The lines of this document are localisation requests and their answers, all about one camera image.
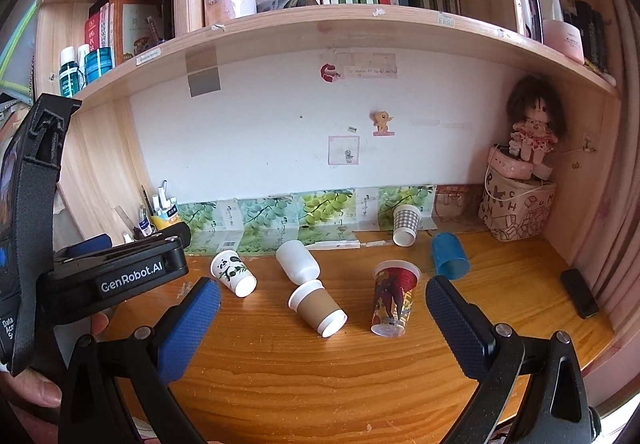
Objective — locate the grape printed carton strip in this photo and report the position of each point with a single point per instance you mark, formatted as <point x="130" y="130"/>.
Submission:
<point x="280" y="214"/>

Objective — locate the red books group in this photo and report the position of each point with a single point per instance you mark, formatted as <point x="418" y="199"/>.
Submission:
<point x="132" y="26"/>

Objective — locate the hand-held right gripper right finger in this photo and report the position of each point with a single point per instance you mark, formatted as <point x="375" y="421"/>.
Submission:
<point x="457" y="326"/>

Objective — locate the blue plastic cup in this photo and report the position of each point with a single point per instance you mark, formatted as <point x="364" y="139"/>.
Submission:
<point x="449" y="256"/>

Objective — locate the plain white plastic cup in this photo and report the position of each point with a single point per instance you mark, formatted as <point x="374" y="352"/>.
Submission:
<point x="296" y="261"/>

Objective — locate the brown printed carton panel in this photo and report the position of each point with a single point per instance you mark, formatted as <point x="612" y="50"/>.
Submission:
<point x="456" y="204"/>

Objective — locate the brown paper cup white rim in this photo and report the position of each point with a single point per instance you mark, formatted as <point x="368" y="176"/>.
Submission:
<point x="317" y="308"/>

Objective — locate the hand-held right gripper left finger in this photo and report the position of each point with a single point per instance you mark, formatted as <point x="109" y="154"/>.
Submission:
<point x="192" y="326"/>

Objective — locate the person's left hand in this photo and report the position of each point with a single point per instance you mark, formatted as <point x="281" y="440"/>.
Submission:
<point x="35" y="389"/>

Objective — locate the brown haired rag doll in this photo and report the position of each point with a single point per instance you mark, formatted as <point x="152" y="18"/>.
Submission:
<point x="534" y="114"/>

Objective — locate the wide teal jar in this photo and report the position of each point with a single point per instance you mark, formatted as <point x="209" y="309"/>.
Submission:
<point x="99" y="65"/>

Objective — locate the short row of dark books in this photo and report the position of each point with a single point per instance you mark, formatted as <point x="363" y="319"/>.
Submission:
<point x="565" y="9"/>

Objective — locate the white marker pen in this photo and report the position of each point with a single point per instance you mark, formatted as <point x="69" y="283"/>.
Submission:
<point x="163" y="196"/>

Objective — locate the yellow pen holder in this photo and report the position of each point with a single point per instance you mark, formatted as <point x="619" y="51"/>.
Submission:
<point x="167" y="220"/>

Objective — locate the red printed clear plastic cup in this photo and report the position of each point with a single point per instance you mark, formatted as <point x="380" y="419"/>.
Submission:
<point x="395" y="296"/>

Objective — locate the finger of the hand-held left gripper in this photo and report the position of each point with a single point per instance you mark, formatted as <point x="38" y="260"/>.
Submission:
<point x="170" y="239"/>

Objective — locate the wooden bookshelf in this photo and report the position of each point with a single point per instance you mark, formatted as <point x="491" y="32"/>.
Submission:
<point x="350" y="26"/>

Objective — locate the black phone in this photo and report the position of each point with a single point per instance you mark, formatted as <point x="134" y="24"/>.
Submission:
<point x="579" y="292"/>

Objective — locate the red wall sticker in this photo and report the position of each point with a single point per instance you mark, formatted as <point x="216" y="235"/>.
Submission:
<point x="329" y="73"/>

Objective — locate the tall teal bottle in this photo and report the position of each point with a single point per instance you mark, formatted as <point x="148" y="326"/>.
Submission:
<point x="69" y="74"/>

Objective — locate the dark patterned pouch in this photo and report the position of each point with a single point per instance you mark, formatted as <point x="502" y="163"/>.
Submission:
<point x="300" y="0"/>

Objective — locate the pink round box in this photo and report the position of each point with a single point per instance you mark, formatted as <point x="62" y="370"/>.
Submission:
<point x="515" y="166"/>

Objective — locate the pink square wall sticker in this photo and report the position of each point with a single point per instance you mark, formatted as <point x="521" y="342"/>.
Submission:
<point x="343" y="150"/>

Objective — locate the white capped bottle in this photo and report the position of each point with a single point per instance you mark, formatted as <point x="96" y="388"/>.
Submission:
<point x="82" y="55"/>

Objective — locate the letter printed fabric basket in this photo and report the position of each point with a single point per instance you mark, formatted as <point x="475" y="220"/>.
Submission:
<point x="515" y="211"/>

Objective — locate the clear plastic ruler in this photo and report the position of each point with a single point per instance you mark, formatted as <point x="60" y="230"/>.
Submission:
<point x="125" y="220"/>

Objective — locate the panda print paper cup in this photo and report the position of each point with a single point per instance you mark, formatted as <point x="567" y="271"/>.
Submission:
<point x="230" y="271"/>

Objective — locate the grey tape patch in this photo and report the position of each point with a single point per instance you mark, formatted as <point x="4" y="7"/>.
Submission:
<point x="204" y="76"/>

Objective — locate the checked paper cup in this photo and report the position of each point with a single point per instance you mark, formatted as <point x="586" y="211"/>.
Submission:
<point x="405" y="224"/>

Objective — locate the yellow pony wall sticker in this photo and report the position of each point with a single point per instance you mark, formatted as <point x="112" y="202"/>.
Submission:
<point x="382" y="123"/>

